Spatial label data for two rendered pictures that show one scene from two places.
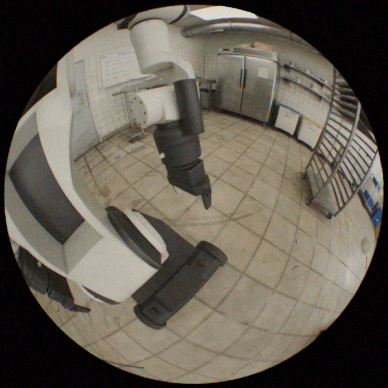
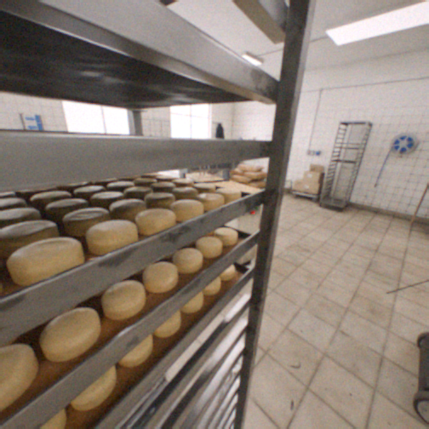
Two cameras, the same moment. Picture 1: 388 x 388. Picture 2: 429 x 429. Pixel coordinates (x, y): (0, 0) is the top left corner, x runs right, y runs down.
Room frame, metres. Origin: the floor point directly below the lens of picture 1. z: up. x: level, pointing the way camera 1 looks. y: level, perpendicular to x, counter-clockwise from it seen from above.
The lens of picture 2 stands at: (0.88, -1.28, 1.43)
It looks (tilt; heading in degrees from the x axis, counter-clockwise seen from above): 22 degrees down; 185
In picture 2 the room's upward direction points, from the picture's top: 2 degrees clockwise
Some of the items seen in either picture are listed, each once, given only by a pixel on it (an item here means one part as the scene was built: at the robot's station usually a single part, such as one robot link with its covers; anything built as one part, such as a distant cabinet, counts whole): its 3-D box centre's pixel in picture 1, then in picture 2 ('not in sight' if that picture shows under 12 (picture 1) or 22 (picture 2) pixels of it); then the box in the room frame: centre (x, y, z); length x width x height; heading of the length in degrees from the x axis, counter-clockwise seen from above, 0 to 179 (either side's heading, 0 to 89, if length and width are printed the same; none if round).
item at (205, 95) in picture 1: (208, 97); not in sight; (4.29, -0.44, 0.33); 0.54 x 0.53 x 0.66; 51
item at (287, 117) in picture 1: (286, 119); not in sight; (2.73, -2.27, 0.38); 0.64 x 0.54 x 0.77; 143
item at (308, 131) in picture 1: (308, 131); not in sight; (2.32, -2.77, 0.38); 0.64 x 0.54 x 0.77; 142
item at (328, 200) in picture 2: not in sight; (344, 167); (-3.84, 1.06, 0.93); 0.64 x 0.51 x 1.78; 144
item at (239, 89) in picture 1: (249, 83); not in sight; (3.33, -1.33, 1.03); 1.40 x 0.90 x 2.05; 51
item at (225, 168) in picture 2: not in sight; (205, 170); (-1.72, -1.68, 1.01); 0.72 x 0.33 x 0.34; 132
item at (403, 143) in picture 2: not in sight; (396, 162); (-3.60, 1.90, 1.10); 0.41 x 0.17 x 1.10; 51
